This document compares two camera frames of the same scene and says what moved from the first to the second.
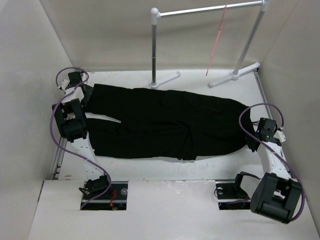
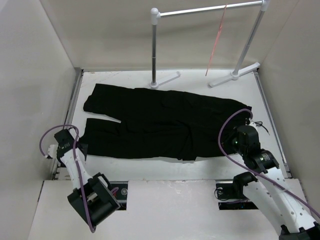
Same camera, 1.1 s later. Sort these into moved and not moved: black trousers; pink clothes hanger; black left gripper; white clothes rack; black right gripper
Moved: black left gripper; black right gripper
Not moved: white clothes rack; black trousers; pink clothes hanger
